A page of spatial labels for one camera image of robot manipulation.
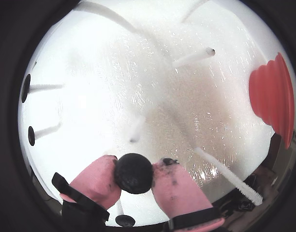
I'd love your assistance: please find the pink covered gripper finger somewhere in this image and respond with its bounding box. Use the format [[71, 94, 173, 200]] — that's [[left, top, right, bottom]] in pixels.
[[52, 155, 122, 232], [150, 157, 230, 232]]

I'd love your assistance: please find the dark blueberry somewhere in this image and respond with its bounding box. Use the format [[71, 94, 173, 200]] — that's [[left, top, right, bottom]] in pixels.
[[21, 73, 31, 103], [113, 153, 154, 195], [115, 214, 136, 227], [28, 126, 36, 146]]

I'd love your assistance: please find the red collapsible silicone cup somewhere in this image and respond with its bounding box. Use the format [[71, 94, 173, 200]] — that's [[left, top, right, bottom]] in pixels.
[[249, 52, 296, 150]]

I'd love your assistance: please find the white peg drying rack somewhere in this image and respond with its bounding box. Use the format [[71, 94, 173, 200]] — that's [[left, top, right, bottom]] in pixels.
[[17, 0, 279, 228]]

